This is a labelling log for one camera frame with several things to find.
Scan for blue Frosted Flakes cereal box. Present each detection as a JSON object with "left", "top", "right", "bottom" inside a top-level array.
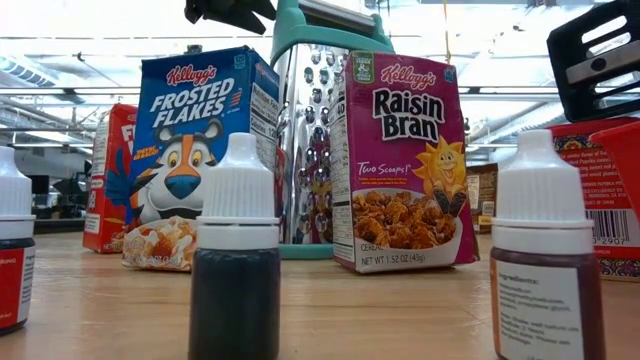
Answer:
[{"left": 121, "top": 45, "right": 281, "bottom": 274}]

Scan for brown liquid dropper bottle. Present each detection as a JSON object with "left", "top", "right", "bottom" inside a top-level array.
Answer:
[{"left": 489, "top": 128, "right": 607, "bottom": 360}]

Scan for red Froot Loops cereal box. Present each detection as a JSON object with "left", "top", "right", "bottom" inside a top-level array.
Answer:
[{"left": 82, "top": 103, "right": 139, "bottom": 255}]

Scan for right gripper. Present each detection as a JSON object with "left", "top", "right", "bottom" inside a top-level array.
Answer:
[{"left": 547, "top": 0, "right": 640, "bottom": 124}]

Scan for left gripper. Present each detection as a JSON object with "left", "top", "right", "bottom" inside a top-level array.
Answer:
[{"left": 183, "top": 0, "right": 277, "bottom": 36}]

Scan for red-label dropper bottle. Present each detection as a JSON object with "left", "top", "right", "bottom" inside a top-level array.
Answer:
[{"left": 0, "top": 145, "right": 37, "bottom": 337}]

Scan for black metal table frame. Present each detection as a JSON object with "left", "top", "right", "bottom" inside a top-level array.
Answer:
[{"left": 34, "top": 217, "right": 86, "bottom": 235}]

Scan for magenta Raisin Bran cereal box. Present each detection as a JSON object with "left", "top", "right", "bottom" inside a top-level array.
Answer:
[{"left": 329, "top": 49, "right": 481, "bottom": 275}]

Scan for dark office desks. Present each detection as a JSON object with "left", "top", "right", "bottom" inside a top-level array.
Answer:
[{"left": 27, "top": 159, "right": 94, "bottom": 221}]

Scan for red plastic basket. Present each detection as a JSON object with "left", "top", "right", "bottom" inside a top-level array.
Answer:
[{"left": 588, "top": 119, "right": 640, "bottom": 226}]

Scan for dark liquid dropper bottle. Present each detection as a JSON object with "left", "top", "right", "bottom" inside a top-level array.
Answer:
[{"left": 187, "top": 132, "right": 282, "bottom": 360}]

